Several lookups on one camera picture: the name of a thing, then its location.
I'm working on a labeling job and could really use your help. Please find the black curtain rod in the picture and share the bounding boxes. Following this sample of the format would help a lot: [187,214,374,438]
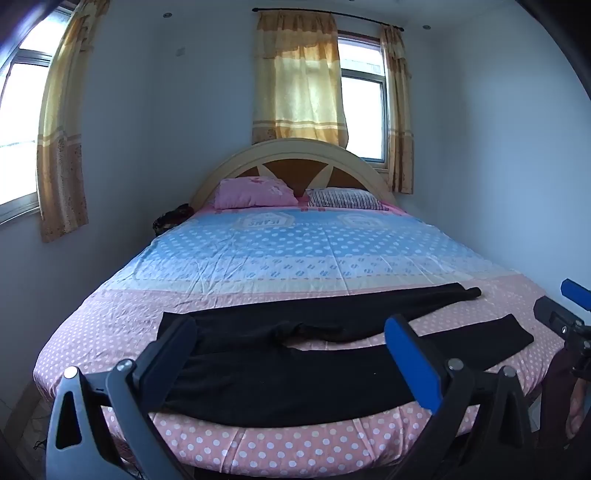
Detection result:
[250,6,406,33]

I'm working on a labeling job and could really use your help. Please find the yellow curtain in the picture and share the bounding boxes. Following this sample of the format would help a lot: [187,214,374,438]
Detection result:
[380,25,415,195]
[36,1,110,243]
[252,10,349,148]

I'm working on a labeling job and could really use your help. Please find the yellow left curtain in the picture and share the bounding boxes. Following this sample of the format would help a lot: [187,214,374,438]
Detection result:
[36,1,110,243]

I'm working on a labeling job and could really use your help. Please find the yellow centre curtain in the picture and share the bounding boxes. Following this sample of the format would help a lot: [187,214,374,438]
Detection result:
[252,10,349,148]

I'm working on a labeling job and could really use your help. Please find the polka dot bed sheet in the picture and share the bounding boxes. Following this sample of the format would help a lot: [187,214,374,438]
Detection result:
[33,208,562,477]

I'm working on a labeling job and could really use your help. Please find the left window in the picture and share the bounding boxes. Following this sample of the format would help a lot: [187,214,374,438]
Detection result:
[0,6,72,223]

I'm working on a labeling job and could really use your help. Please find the striped pillow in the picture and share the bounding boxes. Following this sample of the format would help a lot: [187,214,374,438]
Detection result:
[305,187,384,210]

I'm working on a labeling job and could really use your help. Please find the cream arched wooden headboard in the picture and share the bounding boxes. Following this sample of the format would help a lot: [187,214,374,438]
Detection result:
[190,139,396,210]

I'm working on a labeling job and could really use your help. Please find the black bag beside bed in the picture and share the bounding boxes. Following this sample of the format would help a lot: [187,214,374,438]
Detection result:
[152,203,194,236]

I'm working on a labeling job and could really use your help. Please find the yellow right curtain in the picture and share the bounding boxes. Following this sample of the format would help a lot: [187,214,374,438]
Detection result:
[380,25,415,195]

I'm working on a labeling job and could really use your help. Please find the window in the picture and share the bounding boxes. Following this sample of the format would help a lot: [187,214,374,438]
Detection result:
[0,6,72,223]
[339,34,388,168]

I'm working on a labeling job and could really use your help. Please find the pink pillow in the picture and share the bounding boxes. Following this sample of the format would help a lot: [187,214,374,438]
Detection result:
[213,176,298,210]

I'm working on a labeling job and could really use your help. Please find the centre window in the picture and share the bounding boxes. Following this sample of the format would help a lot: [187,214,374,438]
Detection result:
[339,34,388,168]

